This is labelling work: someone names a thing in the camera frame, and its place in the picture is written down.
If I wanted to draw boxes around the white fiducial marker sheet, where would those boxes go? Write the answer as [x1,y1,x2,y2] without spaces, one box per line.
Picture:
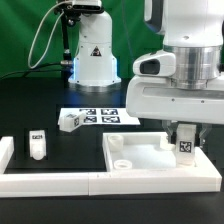
[59,108,140,125]

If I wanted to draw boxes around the white square tabletop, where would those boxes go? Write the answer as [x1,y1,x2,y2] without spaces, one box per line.
[102,132,203,172]

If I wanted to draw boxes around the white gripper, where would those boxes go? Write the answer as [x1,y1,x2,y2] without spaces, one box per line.
[126,49,224,146]

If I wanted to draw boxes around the black cable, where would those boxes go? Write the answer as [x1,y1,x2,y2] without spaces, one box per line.
[0,61,73,82]

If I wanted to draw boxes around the white grey cable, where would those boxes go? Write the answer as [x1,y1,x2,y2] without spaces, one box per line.
[27,1,73,70]

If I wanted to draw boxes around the black camera on stand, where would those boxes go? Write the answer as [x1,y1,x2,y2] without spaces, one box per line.
[54,0,104,15]

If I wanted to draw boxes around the white U-shaped fence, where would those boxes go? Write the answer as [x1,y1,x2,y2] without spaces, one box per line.
[0,137,222,197]

